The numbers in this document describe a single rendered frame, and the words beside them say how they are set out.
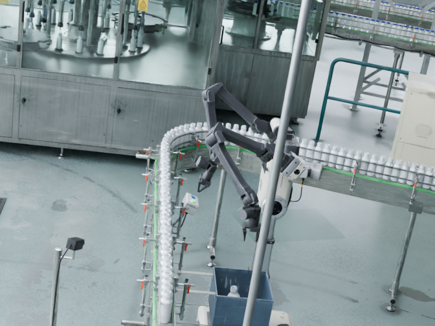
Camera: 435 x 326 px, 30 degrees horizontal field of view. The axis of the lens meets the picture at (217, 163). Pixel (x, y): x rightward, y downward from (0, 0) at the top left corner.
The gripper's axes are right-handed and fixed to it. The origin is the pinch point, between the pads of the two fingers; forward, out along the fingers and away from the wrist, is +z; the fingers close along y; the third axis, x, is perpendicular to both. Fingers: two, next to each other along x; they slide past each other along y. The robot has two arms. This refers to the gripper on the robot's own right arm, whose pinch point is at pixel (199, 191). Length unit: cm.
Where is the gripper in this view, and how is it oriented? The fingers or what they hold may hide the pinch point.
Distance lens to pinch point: 498.4
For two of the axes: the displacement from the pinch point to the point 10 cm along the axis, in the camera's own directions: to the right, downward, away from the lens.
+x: 8.8, 4.1, 2.4
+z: -4.7, 8.3, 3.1
